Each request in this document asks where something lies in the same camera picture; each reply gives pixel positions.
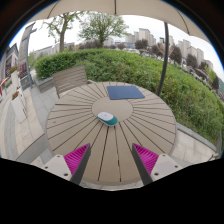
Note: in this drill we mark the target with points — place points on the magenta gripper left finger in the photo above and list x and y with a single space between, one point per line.
70 167

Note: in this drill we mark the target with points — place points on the green hedge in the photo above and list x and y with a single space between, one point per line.
192 103

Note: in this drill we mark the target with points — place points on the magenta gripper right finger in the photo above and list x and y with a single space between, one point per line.
152 166

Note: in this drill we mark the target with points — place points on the grey slatted outdoor chair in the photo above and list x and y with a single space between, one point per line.
68 79

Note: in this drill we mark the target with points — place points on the round wooden slatted table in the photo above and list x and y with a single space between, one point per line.
73 122

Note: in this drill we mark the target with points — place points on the beige patio umbrella canopy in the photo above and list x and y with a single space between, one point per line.
157 9

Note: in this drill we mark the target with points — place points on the white and teal computer mouse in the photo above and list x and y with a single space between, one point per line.
107 118

